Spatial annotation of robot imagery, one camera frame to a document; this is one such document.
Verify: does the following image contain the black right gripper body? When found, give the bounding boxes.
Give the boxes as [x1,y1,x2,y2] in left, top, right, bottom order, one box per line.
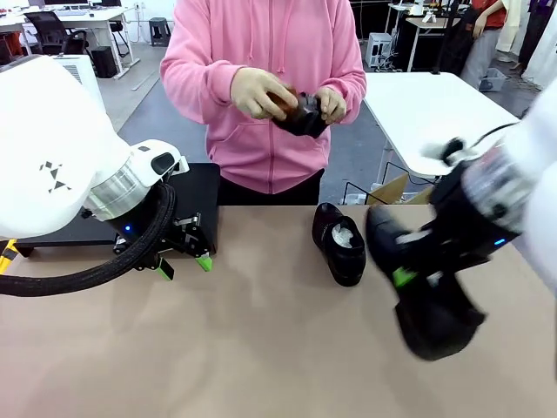
[417,161,524,272]

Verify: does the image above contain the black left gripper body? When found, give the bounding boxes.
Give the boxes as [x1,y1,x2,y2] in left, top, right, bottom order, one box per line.
[104,184,205,272]

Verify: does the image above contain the black leather shoe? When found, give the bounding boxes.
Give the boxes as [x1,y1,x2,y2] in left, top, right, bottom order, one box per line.
[311,202,368,287]
[272,91,330,138]
[364,204,487,362]

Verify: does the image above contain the brown shoe brush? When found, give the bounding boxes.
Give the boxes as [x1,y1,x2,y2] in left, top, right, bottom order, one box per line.
[265,84,302,124]

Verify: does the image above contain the black metal stand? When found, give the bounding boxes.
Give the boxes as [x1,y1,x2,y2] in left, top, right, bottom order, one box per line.
[15,207,119,258]
[163,162,222,259]

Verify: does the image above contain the person's right hand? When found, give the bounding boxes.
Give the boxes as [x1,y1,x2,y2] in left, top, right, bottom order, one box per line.
[230,67,300,122]

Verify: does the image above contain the person's left hand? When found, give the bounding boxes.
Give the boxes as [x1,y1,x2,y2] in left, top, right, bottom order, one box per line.
[313,85,348,125]

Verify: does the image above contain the cardboard box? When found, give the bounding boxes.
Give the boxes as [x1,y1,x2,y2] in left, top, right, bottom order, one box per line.
[365,172,436,206]

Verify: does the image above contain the black trousers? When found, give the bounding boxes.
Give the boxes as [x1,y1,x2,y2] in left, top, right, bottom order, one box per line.
[217,167,325,206]

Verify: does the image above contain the white table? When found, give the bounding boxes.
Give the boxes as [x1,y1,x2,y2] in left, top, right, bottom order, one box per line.
[363,71,523,206]

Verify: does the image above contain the person in pink hoodie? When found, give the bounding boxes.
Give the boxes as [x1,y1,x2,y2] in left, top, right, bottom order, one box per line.
[159,0,367,196]

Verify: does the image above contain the grey plastic bin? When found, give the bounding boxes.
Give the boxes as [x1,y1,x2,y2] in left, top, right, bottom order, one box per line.
[480,67,508,92]

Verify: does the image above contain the white air purifier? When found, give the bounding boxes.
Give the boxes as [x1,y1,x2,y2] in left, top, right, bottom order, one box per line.
[54,54,106,119]

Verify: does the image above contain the black computer tower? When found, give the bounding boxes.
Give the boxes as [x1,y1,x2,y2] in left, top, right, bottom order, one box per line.
[91,45,118,79]

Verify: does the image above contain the white computer case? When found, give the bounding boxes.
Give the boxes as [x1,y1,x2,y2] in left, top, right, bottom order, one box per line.
[366,32,395,70]

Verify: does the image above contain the grey stool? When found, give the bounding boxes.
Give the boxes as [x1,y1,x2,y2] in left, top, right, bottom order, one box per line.
[149,17,171,47]

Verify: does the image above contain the black office chair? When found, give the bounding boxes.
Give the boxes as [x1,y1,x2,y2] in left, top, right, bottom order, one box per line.
[23,10,91,58]

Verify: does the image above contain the white office desk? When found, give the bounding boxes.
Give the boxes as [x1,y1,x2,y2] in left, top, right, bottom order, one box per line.
[0,4,140,80]

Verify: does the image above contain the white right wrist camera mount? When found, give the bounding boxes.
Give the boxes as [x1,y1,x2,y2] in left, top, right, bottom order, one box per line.
[419,137,470,170]

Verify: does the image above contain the black left arm cable sleeve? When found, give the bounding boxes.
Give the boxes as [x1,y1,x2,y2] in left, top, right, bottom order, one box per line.
[0,182,178,299]

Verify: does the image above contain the black arm cable sleeve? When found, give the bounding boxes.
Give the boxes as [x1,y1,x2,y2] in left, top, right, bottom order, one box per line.
[473,120,522,148]
[0,182,178,299]

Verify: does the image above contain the black right arm cable sleeve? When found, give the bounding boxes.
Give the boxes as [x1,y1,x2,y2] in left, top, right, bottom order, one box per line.
[473,120,522,148]

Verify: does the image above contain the black wire rack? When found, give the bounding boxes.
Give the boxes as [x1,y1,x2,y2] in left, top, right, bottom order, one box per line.
[345,180,376,206]

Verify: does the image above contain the yellow strap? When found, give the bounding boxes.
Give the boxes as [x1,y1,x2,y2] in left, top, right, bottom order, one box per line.
[0,239,19,276]

